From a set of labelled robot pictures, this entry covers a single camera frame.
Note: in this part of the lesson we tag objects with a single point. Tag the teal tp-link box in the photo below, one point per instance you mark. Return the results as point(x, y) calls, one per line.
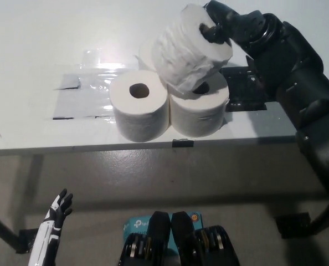
point(134, 224)

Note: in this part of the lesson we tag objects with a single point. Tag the black diagonal table leg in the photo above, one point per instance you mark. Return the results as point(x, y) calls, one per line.
point(1, 230)
point(328, 213)

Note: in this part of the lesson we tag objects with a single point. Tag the grey taped sheet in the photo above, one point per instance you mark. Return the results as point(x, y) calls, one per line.
point(81, 99)

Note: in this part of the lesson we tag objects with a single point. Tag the wrinkled toilet paper roll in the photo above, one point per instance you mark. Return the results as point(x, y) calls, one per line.
point(181, 55)

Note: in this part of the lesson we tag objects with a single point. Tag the smooth white toilet paper roll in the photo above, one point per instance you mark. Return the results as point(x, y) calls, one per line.
point(146, 55)
point(197, 116)
point(136, 119)

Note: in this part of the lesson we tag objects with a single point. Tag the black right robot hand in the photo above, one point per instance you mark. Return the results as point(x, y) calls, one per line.
point(236, 27)

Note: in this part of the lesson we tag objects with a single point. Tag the black floor tape patch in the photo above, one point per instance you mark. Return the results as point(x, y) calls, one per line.
point(24, 241)
point(292, 225)

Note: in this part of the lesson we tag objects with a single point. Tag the black tape patch on table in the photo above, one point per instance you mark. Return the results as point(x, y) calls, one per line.
point(244, 88)

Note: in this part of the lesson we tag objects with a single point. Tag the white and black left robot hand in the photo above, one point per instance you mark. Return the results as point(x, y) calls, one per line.
point(44, 238)

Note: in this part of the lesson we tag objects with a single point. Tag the small black tape piece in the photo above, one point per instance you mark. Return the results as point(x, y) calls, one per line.
point(182, 142)

